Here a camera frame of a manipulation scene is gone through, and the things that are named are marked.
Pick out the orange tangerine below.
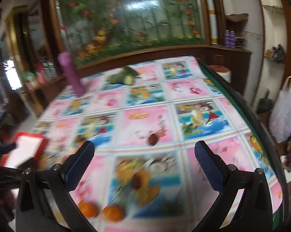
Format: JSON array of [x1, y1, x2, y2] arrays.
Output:
[[103, 205, 126, 223], [77, 201, 99, 218]]

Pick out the red white tray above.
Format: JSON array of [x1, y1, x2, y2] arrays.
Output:
[[0, 132, 49, 169]]

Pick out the fruit pattern tablecloth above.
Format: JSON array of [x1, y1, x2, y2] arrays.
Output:
[[32, 57, 282, 231]]

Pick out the white plastic bag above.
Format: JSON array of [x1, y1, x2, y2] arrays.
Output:
[[269, 76, 291, 143]]

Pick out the purple thermos bottle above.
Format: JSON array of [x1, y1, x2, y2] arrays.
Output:
[[57, 51, 86, 97]]

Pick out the green leafy vegetable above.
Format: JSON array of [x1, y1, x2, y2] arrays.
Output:
[[107, 66, 139, 85]]

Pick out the flower bamboo glass panel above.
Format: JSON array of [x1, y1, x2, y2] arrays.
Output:
[[56, 0, 205, 66]]

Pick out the purple bottles on shelf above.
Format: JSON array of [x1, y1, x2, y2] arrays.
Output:
[[225, 30, 236, 49]]

